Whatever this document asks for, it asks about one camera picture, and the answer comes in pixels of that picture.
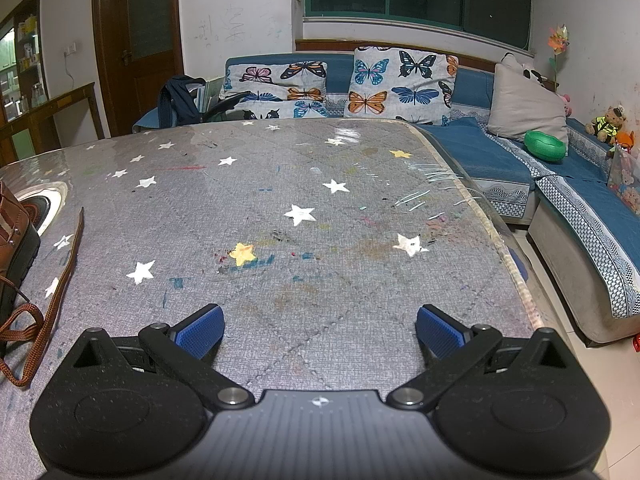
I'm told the blue sofa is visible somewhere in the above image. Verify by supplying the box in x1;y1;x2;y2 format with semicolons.
132;52;640;346

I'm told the green round toy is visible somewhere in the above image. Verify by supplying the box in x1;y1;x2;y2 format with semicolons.
524;130;567;162

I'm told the square butterfly print pillow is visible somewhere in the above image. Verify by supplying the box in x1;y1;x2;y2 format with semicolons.
344;46;460;126

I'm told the stack of books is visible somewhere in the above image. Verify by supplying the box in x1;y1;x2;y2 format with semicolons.
195;80;221;111

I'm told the colourful pinwheel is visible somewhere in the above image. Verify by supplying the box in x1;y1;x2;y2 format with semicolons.
547;24;571;93

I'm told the panda plush toy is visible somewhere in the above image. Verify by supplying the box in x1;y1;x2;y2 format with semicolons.
522;62;551;86

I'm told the brown wooden door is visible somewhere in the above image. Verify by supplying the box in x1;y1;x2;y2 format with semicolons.
91;0;186;138

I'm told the dark blue backpack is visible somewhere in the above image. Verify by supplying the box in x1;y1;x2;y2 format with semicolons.
157;75;253;128

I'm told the round built-in induction cooktop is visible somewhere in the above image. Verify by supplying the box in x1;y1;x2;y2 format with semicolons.
10;181;69;237

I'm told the wooden shelf cabinet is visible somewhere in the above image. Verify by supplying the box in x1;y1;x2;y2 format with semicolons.
0;0;51;126

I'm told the wide butterfly print pillow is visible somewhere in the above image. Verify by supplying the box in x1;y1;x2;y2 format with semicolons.
219;61;329;120

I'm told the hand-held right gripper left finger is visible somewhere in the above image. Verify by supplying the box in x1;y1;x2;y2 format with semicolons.
65;303;256;409

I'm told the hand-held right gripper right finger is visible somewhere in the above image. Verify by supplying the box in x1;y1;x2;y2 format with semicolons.
387;303;576;409

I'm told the brown leather shoe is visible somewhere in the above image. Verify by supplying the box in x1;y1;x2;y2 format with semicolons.
0;180;42;346

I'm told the orange plush toy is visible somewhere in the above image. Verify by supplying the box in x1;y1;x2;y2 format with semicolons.
607;130;636;156

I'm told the clear bag of toys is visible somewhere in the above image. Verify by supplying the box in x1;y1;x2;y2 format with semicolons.
607;145;640;216

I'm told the wooden bar counter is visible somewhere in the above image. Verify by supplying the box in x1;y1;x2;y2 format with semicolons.
0;82;98;166

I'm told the teddy bear in yellow vest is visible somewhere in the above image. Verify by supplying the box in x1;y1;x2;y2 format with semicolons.
586;105;628;143

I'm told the brown shoelace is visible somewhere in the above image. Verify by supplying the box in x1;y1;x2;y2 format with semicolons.
0;206;86;387

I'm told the grey star print tablecloth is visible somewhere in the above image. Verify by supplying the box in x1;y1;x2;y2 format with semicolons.
0;119;536;480

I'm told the beige pillow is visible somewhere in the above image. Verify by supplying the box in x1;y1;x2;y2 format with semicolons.
486;55;570;157

